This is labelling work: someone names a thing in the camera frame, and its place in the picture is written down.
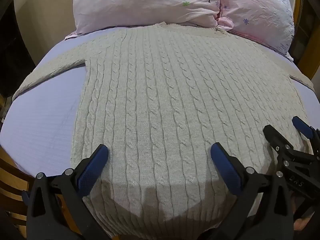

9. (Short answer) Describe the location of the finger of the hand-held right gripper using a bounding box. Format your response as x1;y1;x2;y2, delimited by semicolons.
263;124;293;156
292;116;320;141

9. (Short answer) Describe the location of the pink floral pillow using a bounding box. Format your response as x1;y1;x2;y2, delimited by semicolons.
220;0;295;61
65;0;234;40

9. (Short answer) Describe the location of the wooden bed frame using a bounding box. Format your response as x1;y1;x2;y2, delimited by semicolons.
293;0;320;82

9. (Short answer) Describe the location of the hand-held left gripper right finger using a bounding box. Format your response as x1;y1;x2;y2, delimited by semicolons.
207;142;293;240

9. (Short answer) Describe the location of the beige cable-knit sweater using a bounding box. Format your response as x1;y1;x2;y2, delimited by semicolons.
12;22;315;237

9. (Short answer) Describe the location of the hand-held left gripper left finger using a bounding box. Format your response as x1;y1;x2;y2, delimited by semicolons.
26;144;110;240

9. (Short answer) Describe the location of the dark cabinet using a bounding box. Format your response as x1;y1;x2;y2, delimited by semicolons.
0;0;38;98

